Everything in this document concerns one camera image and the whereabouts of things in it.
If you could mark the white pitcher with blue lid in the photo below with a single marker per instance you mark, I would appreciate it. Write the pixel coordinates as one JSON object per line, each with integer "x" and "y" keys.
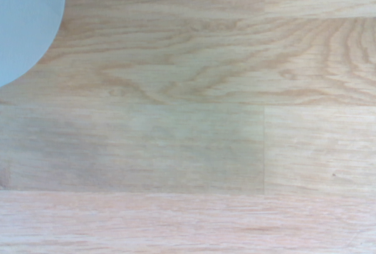
{"x": 26, "y": 21}

